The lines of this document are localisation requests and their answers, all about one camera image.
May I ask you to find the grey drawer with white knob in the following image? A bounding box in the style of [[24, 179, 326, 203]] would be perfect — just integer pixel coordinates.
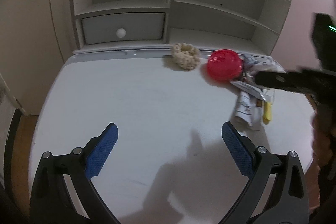
[[81, 12, 165, 44]]

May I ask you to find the cream knitted scrunchie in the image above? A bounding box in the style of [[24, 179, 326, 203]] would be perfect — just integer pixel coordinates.
[[171, 43, 201, 71]]

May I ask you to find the red plastic lid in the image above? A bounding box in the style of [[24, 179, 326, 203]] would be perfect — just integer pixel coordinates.
[[206, 50, 243, 82]]

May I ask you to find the white desk hutch shelf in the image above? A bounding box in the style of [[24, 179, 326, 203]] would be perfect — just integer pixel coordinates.
[[70, 0, 293, 57]]

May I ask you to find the white door with black handle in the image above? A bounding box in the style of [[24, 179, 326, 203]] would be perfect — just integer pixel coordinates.
[[1, 0, 64, 115]]

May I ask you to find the person's right hand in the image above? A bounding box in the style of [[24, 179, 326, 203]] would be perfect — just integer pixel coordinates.
[[311, 113, 335, 168]]

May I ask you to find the yellow plastic tube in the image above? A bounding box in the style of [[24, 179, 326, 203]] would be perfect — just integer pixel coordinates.
[[262, 102, 272, 124]]

